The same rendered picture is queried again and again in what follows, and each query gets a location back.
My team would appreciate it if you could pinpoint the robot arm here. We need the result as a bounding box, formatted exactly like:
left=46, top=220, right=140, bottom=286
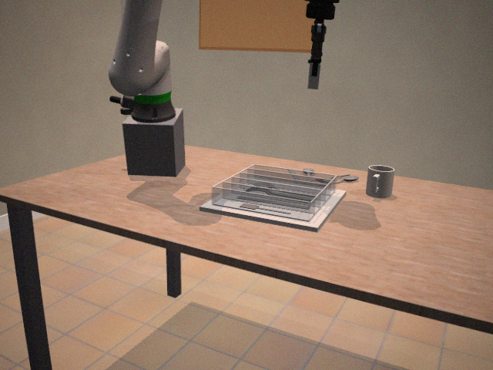
left=109, top=0, right=176, bottom=123

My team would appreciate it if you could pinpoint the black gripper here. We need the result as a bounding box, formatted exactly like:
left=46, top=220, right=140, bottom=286
left=306, top=3, right=335, bottom=89

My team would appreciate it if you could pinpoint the dark grey mug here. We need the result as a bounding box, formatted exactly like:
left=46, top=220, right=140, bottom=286
left=366, top=165, right=394, bottom=198

